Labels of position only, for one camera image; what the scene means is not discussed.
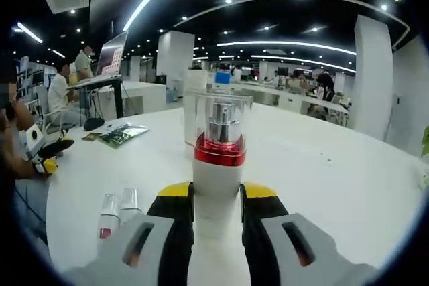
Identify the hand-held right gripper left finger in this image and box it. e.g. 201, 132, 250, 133
62, 181, 196, 286

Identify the black-legged standing desk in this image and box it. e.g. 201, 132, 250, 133
66, 74, 124, 120

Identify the green and black skincare sachet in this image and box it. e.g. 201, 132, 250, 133
98, 123, 150, 149

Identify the computer monitor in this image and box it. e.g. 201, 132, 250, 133
96, 30, 129, 76

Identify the white skincare bottle red collar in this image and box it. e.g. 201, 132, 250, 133
190, 93, 251, 242

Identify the white square pillar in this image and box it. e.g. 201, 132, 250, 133
348, 14, 395, 142

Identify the tall frosted skincare box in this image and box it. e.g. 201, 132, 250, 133
182, 68, 210, 148

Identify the black round object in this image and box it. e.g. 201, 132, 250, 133
82, 117, 106, 132

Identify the blue box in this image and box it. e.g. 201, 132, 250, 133
214, 71, 232, 86

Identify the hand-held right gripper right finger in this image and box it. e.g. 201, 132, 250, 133
239, 181, 380, 286

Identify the gold skincare sachet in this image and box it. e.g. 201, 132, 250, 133
80, 131, 101, 143

